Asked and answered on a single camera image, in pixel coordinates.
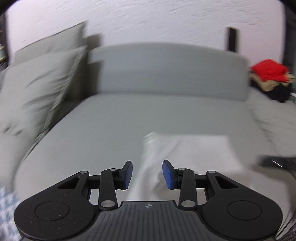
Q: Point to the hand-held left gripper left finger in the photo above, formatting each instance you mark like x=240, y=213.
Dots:
x=128, y=172

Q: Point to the red folded garment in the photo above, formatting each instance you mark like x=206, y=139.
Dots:
x=269, y=69

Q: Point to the white shirt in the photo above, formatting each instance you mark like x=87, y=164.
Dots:
x=198, y=150

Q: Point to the black folded garment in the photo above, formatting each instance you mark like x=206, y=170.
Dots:
x=278, y=93

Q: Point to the houndstooth patterned fabric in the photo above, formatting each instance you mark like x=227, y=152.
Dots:
x=8, y=208

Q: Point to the small grey cushion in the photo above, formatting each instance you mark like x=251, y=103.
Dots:
x=39, y=88

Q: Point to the cluttered dark shelf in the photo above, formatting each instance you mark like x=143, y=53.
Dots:
x=2, y=53

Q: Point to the grey sofa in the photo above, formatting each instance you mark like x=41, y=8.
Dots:
x=161, y=69

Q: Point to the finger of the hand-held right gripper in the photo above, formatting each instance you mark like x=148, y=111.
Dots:
x=266, y=160

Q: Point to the dark window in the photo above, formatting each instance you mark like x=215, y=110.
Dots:
x=290, y=32

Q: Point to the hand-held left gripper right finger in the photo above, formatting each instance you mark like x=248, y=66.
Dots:
x=167, y=174

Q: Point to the large grey cushion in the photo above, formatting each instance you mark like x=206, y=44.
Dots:
x=50, y=39

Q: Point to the stack of folded clothes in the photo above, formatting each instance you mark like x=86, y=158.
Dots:
x=266, y=84

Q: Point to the black smartphone white case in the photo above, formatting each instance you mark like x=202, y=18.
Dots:
x=231, y=39

